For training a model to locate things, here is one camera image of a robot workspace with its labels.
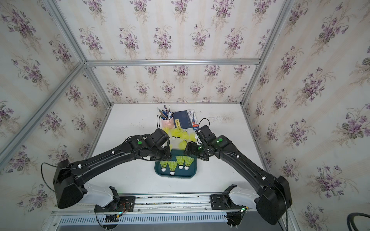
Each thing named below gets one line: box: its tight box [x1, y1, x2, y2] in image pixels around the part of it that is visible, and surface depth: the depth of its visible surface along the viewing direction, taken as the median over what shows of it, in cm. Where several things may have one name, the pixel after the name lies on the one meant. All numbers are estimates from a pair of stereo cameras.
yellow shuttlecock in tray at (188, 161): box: [184, 155, 195, 171], surface depth 86 cm
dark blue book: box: [173, 109, 193, 130], surface depth 110 cm
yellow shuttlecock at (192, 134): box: [186, 128, 198, 143], surface depth 105 cm
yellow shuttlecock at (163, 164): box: [159, 161, 169, 173], surface depth 86 cm
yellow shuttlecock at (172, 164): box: [168, 160, 178, 176], surface depth 84 cm
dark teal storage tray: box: [154, 149, 198, 180], surface depth 85 cm
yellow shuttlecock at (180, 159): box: [175, 155, 186, 170], surface depth 86 cm
